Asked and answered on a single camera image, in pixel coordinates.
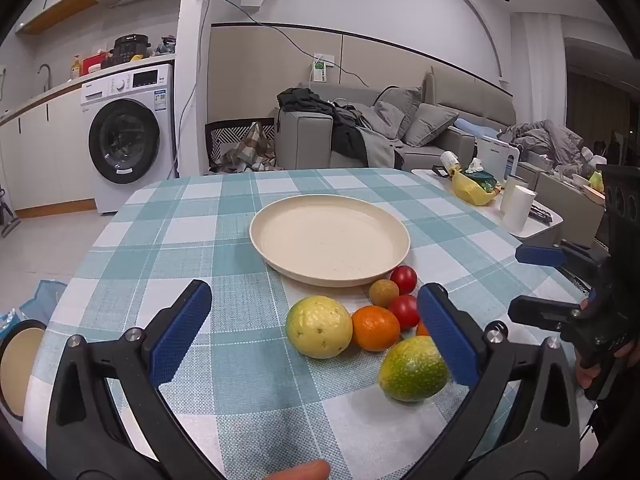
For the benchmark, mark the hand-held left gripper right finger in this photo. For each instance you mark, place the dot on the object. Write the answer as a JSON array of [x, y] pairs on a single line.
[[445, 336]]

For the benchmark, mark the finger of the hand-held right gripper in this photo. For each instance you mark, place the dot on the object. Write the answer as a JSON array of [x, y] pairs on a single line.
[[535, 310], [537, 255]]

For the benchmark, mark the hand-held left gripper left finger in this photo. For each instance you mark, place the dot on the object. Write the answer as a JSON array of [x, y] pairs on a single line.
[[180, 331]]

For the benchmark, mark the orange mandarin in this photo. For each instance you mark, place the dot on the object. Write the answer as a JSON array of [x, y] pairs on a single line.
[[422, 330], [375, 329]]

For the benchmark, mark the red tomato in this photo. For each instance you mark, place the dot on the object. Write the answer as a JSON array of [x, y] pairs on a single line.
[[404, 310], [404, 279]]

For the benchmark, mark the green-yellow citrus fruit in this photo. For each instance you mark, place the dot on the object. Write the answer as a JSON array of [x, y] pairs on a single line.
[[410, 370]]

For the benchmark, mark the pale yellow guava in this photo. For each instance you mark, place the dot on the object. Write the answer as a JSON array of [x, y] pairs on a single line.
[[319, 327]]

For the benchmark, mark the cream round plate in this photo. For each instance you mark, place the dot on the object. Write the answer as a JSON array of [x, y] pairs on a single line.
[[330, 240]]

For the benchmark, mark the person's right hand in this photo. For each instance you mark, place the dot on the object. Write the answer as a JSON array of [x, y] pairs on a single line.
[[582, 375]]

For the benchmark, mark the person's left hand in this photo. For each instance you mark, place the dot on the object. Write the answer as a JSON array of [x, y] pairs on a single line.
[[305, 472]]

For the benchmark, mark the black remote control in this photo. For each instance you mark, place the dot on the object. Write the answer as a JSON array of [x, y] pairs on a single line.
[[541, 214]]

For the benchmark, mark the white side table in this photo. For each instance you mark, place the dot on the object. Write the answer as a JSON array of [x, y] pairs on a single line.
[[480, 215]]

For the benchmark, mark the teal checked tablecloth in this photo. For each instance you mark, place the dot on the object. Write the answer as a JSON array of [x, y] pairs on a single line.
[[200, 240]]

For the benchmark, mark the yellow bag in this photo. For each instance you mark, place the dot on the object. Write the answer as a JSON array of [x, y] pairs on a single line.
[[470, 190]]

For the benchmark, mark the green tissue pack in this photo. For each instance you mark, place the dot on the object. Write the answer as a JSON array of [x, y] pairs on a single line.
[[482, 177]]

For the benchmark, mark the grey jacket pile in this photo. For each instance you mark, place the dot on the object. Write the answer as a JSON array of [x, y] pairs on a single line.
[[545, 142]]

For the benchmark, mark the dark curtain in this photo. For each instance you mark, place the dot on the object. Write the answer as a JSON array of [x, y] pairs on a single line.
[[595, 105]]

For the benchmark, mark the white blue appliance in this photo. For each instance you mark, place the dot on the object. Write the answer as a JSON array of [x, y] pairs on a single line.
[[492, 155]]

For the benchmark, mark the white bottle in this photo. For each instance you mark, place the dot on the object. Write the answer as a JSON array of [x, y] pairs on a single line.
[[449, 160]]

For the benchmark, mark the blue plastic bag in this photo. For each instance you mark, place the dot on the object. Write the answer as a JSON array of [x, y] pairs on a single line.
[[45, 295]]

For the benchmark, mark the light blue cloth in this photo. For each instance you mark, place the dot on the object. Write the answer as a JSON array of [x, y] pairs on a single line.
[[475, 127]]

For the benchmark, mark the white sheer curtain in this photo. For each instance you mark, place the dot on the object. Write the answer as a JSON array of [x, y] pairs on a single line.
[[540, 70]]

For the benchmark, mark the grey cushion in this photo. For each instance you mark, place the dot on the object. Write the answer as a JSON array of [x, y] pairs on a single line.
[[430, 125], [400, 110]]

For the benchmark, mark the white washing machine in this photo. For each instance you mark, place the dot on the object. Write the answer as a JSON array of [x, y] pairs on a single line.
[[125, 145]]

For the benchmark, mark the plaid cloth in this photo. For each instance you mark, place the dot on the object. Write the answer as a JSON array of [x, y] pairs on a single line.
[[255, 150]]

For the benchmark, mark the black patterned basket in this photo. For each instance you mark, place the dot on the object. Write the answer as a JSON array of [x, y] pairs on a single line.
[[225, 137]]

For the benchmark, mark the floor mop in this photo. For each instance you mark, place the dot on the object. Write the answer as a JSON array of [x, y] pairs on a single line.
[[9, 220]]

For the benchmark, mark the dark clothes pile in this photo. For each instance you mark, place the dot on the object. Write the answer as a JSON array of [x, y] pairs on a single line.
[[350, 130]]

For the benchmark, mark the white kitchen base cabinet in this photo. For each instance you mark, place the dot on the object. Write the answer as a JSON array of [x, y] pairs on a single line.
[[40, 150]]

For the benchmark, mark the grey sofa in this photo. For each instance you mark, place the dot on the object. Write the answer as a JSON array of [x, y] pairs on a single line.
[[305, 135]]

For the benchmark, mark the red box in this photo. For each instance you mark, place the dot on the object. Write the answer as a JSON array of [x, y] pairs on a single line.
[[92, 64]]

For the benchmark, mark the yellow soap bottle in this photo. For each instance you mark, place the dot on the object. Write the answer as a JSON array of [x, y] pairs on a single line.
[[75, 69]]

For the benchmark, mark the grey bag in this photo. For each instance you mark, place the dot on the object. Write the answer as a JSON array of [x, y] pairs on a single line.
[[165, 46]]

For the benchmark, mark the steel kitchen faucet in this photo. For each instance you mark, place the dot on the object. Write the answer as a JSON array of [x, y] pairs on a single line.
[[48, 77]]

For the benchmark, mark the black pressure cooker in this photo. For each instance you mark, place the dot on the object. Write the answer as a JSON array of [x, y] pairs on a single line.
[[127, 50]]

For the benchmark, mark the green white wall charger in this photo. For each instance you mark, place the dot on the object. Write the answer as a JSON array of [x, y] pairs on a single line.
[[320, 71]]

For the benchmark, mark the wooden wall cabinet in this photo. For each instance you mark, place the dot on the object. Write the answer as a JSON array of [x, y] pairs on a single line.
[[55, 12]]

